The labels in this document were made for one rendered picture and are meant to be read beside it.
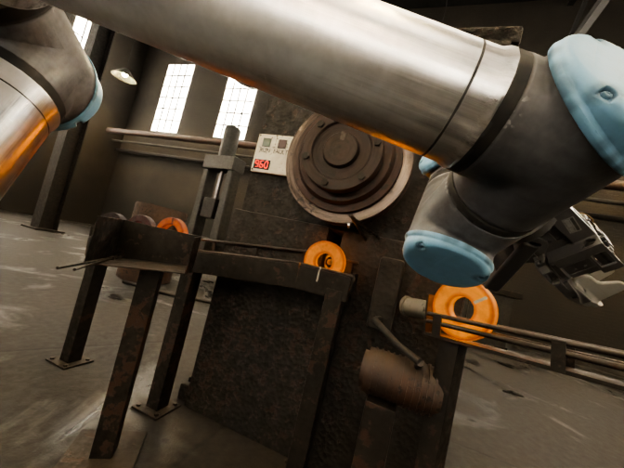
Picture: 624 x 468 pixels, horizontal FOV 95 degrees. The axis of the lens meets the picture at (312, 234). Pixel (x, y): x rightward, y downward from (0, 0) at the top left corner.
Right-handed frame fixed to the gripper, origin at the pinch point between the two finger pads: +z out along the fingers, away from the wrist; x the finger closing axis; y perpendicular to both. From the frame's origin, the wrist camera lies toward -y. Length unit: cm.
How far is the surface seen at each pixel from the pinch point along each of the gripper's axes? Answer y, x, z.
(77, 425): -130, -37, -55
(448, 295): -27.5, 15.0, 2.1
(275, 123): -61, 81, -70
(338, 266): -57, 28, -17
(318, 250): -60, 31, -25
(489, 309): -19.5, 9.9, 5.9
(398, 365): -43.9, -0.7, 2.8
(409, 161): -23, 54, -22
